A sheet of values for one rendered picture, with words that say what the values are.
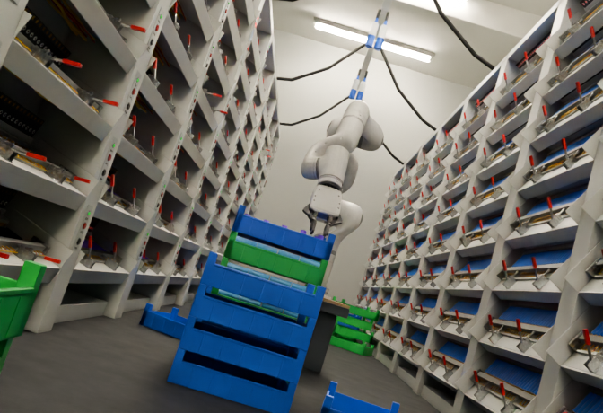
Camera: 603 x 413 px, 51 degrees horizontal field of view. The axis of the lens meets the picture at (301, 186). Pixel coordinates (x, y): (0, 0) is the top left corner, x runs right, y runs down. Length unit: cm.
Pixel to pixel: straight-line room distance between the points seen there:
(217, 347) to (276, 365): 15
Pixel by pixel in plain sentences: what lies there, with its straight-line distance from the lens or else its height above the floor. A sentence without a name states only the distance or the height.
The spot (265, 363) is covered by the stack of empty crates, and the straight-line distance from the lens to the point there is 159.
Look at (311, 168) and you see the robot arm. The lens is 213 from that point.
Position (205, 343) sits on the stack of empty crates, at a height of 11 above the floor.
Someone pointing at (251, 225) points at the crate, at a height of 43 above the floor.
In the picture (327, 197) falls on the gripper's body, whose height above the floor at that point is 60.
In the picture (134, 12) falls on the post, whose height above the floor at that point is 87.
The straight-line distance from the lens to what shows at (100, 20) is 150.
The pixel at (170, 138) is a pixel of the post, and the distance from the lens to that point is 243.
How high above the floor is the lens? 30
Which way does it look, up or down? 9 degrees up
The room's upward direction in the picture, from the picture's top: 18 degrees clockwise
